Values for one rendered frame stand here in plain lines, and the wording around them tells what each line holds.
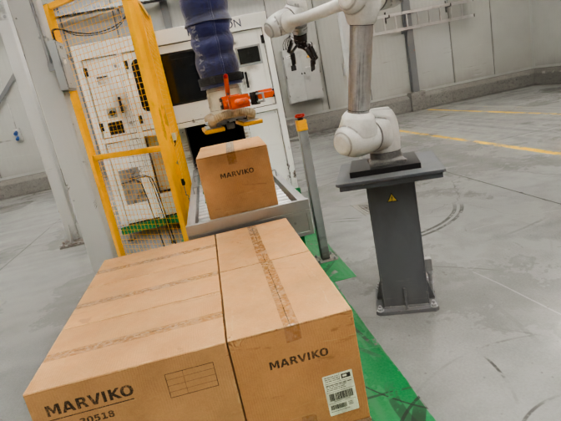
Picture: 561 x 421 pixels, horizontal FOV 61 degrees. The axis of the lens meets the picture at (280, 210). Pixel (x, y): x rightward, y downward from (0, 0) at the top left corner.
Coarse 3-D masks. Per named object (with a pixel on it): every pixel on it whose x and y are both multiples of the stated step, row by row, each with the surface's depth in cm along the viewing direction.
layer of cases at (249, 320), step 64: (128, 256) 248; (192, 256) 227; (256, 256) 209; (128, 320) 171; (192, 320) 161; (256, 320) 152; (320, 320) 145; (64, 384) 137; (128, 384) 140; (192, 384) 143; (256, 384) 147; (320, 384) 151
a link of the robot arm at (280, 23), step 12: (336, 0) 223; (276, 12) 239; (288, 12) 235; (312, 12) 227; (324, 12) 226; (336, 12) 226; (264, 24) 238; (276, 24) 235; (288, 24) 234; (300, 24) 232; (276, 36) 239
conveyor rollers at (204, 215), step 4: (200, 184) 420; (200, 188) 403; (276, 188) 340; (200, 192) 385; (276, 192) 331; (280, 192) 323; (200, 196) 368; (204, 196) 361; (280, 196) 314; (284, 196) 314; (200, 200) 351; (204, 200) 351; (280, 200) 305; (284, 200) 297; (288, 200) 297; (200, 204) 342; (204, 204) 335; (200, 208) 325; (204, 208) 325; (200, 212) 316; (204, 212) 309; (208, 212) 309; (200, 216) 300; (204, 216) 300; (208, 216) 299; (200, 220) 291; (204, 220) 291; (208, 220) 291
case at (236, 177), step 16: (224, 144) 310; (240, 144) 290; (256, 144) 272; (208, 160) 259; (224, 160) 260; (240, 160) 262; (256, 160) 263; (208, 176) 262; (224, 176) 263; (240, 176) 264; (256, 176) 265; (272, 176) 266; (208, 192) 264; (224, 192) 265; (240, 192) 266; (256, 192) 267; (272, 192) 268; (208, 208) 266; (224, 208) 267; (240, 208) 268; (256, 208) 269
